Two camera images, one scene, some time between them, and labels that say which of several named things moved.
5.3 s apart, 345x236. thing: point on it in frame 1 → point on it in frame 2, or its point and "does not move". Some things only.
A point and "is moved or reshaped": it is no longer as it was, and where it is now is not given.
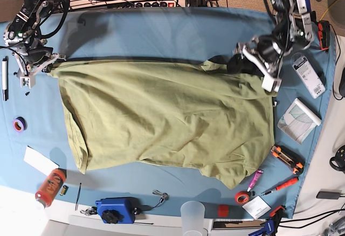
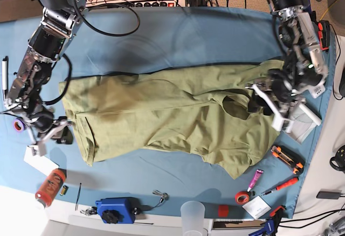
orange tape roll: x=242 y=197 does not move
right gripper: x=268 y=55 → x=280 y=95
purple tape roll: x=20 y=124 does not move
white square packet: x=256 y=207 does not move
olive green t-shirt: x=196 y=115 is moved or reshaped
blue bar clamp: x=271 y=226 does not move
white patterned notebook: x=298 y=121 does not move
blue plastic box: x=118 y=210 does not move
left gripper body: x=27 y=73 → x=39 y=148
